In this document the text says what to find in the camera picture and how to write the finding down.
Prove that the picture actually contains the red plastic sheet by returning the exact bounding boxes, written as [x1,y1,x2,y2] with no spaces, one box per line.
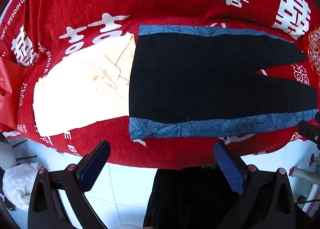
[0,56,30,139]

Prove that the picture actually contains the red embroidered pillow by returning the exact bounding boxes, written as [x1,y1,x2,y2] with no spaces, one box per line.
[299,27,320,73]

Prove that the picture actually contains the black pants with blue trim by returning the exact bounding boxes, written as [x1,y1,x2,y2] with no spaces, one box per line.
[129,25,318,140]

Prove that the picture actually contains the white fluffy towel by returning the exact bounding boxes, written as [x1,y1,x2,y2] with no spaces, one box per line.
[2,162,42,211]

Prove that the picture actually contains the cream folded garment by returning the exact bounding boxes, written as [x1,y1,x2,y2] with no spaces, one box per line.
[32,32,137,136]

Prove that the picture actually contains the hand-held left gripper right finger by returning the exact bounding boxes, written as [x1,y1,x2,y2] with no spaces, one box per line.
[212,141,304,229]

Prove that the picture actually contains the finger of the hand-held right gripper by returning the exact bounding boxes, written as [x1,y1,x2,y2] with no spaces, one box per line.
[297,119,320,150]

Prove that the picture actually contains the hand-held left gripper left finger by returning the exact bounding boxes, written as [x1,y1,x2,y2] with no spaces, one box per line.
[27,140,112,229]

